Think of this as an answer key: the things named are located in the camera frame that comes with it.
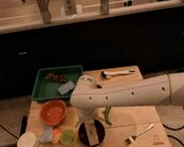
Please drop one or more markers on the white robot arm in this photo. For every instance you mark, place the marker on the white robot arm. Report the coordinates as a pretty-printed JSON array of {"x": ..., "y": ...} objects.
[{"x": 167, "y": 89}]

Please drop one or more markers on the white handled utensil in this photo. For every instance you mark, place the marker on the white handled utensil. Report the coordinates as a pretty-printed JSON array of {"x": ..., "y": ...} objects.
[{"x": 109, "y": 75}]

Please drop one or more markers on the grey blue eraser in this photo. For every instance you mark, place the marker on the grey blue eraser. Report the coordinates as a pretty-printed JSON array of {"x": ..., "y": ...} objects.
[{"x": 66, "y": 88}]

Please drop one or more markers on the dark red grapes bunch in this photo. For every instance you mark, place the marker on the dark red grapes bunch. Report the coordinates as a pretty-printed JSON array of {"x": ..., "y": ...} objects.
[{"x": 56, "y": 78}]

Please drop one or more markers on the orange bowl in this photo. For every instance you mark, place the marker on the orange bowl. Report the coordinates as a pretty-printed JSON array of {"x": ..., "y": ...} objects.
[{"x": 53, "y": 112}]

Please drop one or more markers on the silver fork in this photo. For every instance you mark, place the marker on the silver fork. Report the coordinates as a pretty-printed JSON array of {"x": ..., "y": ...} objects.
[{"x": 131, "y": 139}]

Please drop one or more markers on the small orange block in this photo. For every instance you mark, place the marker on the small orange block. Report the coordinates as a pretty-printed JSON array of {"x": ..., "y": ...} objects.
[{"x": 56, "y": 136}]

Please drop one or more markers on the white round cup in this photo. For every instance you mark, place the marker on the white round cup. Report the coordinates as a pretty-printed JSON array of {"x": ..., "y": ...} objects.
[{"x": 28, "y": 139}]

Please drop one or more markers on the small green cup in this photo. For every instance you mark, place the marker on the small green cup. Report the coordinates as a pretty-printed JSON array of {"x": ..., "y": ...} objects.
[{"x": 67, "y": 138}]

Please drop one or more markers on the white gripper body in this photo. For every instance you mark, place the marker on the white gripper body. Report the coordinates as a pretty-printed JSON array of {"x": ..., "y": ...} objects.
[{"x": 87, "y": 114}]

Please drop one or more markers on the dark purple bowl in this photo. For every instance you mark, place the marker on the dark purple bowl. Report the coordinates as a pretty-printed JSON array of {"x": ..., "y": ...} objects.
[{"x": 82, "y": 133}]

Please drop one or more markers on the green chili pepper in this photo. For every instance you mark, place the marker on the green chili pepper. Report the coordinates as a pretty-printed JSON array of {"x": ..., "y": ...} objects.
[{"x": 106, "y": 115}]

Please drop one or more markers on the wooden brush in bowl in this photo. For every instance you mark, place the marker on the wooden brush in bowl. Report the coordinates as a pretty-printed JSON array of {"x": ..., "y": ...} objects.
[{"x": 91, "y": 133}]

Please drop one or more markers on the green plastic tray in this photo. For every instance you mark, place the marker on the green plastic tray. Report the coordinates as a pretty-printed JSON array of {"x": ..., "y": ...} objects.
[{"x": 44, "y": 89}]

